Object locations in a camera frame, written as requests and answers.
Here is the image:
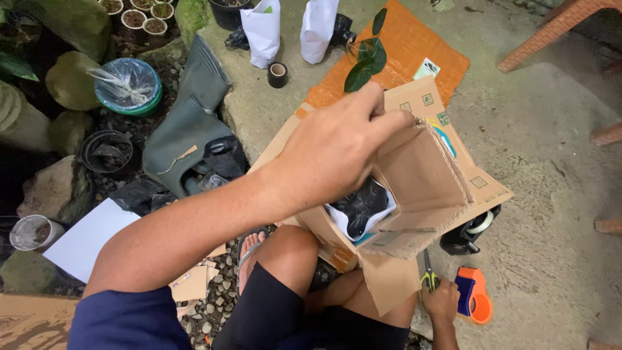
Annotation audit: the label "person's left hand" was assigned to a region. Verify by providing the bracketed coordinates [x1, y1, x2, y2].
[269, 82, 418, 214]

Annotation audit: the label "person's right hand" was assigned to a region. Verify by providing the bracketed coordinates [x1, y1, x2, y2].
[420, 277, 461, 326]

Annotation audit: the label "yellow handled scissors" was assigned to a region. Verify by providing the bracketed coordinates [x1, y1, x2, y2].
[418, 248, 441, 295]

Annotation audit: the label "brown cardboard box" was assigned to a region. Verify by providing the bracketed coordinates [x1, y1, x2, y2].
[247, 75, 515, 318]

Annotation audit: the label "orange and blue tape dispenser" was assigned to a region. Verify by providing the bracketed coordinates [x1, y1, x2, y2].
[454, 266, 494, 326]

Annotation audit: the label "black tape dispenser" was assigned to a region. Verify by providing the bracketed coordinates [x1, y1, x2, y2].
[439, 204, 502, 256]

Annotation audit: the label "black plastic wrapped plant bundle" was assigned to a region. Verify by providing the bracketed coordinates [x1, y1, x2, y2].
[324, 177, 397, 243]

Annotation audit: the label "black shorts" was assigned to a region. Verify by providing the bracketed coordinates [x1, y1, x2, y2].
[212, 262, 411, 350]

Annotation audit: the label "brown woven furniture leg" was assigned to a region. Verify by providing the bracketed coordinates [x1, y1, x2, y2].
[594, 218, 622, 235]
[589, 122, 622, 147]

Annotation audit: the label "grey flip-flop sandal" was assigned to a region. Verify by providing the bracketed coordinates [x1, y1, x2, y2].
[236, 227, 271, 298]

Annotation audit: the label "dark green leafy plant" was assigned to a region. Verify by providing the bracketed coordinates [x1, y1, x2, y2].
[343, 7, 388, 93]

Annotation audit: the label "small cardboard scraps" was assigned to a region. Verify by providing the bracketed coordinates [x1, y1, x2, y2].
[168, 242, 228, 302]

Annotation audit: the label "orange cardboard sheet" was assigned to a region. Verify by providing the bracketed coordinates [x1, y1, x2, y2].
[295, 0, 471, 120]

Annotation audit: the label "crumpled black plastic bag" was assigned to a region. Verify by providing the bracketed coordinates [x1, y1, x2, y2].
[202, 134, 248, 179]
[109, 178, 179, 217]

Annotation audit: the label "black tape roll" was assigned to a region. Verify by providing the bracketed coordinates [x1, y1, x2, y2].
[267, 62, 289, 89]

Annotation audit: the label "white paper bag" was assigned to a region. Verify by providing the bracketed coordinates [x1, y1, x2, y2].
[299, 0, 340, 65]
[239, 0, 282, 70]

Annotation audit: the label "grey green rubber boot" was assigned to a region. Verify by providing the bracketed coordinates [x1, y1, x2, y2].
[174, 33, 233, 113]
[141, 95, 235, 198]

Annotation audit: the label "navy blue shirt sleeve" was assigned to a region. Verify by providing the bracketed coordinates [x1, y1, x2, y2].
[67, 286, 193, 350]

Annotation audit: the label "large black plant pot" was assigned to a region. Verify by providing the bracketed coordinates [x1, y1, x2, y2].
[208, 0, 254, 32]

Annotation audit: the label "empty black plant pot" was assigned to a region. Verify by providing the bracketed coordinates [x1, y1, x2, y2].
[80, 129, 135, 175]

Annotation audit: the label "white paper sheet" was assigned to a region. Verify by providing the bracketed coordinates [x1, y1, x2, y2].
[42, 197, 142, 285]

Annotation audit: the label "blue basin with clear plastic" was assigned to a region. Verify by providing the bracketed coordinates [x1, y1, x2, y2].
[93, 57, 163, 117]

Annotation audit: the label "flat brown cardboard sheet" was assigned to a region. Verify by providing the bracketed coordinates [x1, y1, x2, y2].
[0, 293, 81, 350]

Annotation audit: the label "white plastic cup with soil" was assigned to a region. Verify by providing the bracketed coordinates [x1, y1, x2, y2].
[9, 214, 65, 252]

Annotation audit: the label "mossy garden rocks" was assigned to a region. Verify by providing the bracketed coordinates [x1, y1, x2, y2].
[0, 0, 113, 295]

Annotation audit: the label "broad green leaf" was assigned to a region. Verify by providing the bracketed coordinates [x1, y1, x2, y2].
[0, 51, 40, 82]

